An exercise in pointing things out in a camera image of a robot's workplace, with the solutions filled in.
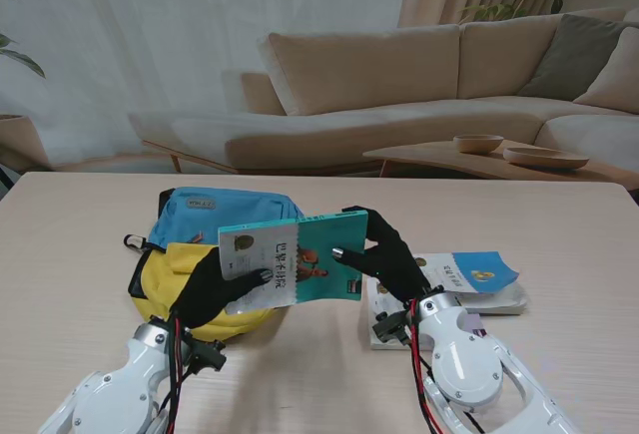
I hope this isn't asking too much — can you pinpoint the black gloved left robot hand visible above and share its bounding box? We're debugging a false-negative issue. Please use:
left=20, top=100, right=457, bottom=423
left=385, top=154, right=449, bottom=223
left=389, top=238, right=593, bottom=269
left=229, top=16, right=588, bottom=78
left=172, top=246, right=279, bottom=330

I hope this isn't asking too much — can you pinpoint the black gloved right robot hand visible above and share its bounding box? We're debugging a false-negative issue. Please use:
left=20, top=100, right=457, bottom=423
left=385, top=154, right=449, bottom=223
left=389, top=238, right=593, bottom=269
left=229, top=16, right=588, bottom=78
left=331, top=206, right=433, bottom=305

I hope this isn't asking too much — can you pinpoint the teal cover paperback book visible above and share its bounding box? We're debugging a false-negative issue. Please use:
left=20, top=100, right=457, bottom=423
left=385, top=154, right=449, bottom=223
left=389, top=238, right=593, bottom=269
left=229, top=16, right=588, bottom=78
left=218, top=208, right=369, bottom=315

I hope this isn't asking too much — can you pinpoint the blue and yellow backpack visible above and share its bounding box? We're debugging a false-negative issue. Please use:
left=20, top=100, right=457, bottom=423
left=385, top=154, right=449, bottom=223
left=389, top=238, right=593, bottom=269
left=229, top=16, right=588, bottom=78
left=123, top=187, right=307, bottom=340

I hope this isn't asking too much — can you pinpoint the blue cover paperback book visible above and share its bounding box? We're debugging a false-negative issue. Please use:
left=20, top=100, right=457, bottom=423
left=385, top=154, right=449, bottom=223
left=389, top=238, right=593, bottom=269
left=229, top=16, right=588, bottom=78
left=411, top=250, right=528, bottom=315

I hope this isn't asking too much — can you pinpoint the purple cover paperback book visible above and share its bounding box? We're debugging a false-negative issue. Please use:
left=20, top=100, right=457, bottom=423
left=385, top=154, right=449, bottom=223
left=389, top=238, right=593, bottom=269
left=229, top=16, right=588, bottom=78
left=366, top=276, right=488, bottom=350

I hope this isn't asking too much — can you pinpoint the low wooden coffee table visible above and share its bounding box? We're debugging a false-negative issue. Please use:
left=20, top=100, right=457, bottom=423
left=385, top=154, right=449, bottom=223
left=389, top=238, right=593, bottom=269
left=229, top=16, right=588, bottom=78
left=362, top=139, right=639, bottom=191

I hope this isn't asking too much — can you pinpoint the small deep wooden bowl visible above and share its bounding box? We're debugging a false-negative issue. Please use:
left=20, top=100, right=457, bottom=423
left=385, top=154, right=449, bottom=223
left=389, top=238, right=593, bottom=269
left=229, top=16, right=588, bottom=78
left=452, top=134, right=505, bottom=155

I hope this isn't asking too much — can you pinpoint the wide shallow wooden bowl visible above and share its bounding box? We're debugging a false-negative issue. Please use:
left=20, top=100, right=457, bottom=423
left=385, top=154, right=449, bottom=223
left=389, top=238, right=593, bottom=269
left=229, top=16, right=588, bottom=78
left=502, top=147, right=590, bottom=171

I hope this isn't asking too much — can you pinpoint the beige sectional sofa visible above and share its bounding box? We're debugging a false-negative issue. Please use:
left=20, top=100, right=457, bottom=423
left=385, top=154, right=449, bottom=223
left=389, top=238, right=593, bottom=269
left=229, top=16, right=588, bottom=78
left=128, top=7, right=639, bottom=176

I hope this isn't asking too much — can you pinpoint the beige plant pot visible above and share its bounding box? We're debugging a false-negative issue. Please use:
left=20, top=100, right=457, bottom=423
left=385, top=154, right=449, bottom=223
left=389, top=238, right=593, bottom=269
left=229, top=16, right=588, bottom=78
left=0, top=114, right=51, bottom=172

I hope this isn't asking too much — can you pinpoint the white sheer curtain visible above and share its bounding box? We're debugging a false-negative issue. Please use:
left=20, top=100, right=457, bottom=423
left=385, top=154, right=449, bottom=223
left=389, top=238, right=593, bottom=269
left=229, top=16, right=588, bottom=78
left=0, top=0, right=415, bottom=171

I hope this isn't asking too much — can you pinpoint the grey sofa cushion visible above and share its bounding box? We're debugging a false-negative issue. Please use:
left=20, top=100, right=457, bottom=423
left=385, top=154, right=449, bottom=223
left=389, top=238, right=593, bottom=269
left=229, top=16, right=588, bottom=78
left=518, top=13, right=639, bottom=102

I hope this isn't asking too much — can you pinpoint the beige sofa cushion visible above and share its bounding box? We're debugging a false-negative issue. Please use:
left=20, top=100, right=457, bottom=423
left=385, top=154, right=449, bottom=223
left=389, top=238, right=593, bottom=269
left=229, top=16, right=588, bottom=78
left=573, top=26, right=639, bottom=116

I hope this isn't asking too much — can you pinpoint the dark green leaf plant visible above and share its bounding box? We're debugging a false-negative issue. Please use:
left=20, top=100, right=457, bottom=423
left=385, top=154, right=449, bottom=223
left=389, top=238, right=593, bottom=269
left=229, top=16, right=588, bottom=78
left=0, top=0, right=46, bottom=79

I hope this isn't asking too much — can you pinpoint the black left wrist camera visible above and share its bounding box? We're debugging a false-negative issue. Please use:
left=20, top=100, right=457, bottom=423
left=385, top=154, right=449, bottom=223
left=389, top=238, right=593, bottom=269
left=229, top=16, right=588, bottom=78
left=187, top=337, right=229, bottom=375

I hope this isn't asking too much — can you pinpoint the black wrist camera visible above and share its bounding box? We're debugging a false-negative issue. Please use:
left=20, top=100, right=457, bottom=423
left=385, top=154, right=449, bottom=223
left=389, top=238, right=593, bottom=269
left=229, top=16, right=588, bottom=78
left=372, top=309, right=413, bottom=345
left=187, top=337, right=229, bottom=375

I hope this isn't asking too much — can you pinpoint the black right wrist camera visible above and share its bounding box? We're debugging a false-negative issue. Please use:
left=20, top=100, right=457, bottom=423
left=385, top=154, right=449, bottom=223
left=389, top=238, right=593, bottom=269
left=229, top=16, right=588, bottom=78
left=372, top=309, right=413, bottom=345

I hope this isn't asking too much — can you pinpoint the red black left arm cable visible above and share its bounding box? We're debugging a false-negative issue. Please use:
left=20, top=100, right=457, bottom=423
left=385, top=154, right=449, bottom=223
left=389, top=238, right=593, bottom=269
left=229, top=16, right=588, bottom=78
left=159, top=306, right=194, bottom=434

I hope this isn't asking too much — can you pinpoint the red black arm cable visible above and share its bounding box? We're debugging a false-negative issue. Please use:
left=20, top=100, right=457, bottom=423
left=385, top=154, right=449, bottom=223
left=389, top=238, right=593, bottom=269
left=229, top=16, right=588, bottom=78
left=406, top=298, right=495, bottom=434
left=159, top=306, right=194, bottom=434

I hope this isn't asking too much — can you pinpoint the red black right arm cable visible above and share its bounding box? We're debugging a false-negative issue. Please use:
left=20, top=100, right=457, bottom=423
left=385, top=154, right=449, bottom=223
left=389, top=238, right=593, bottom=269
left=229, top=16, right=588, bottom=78
left=406, top=298, right=495, bottom=434

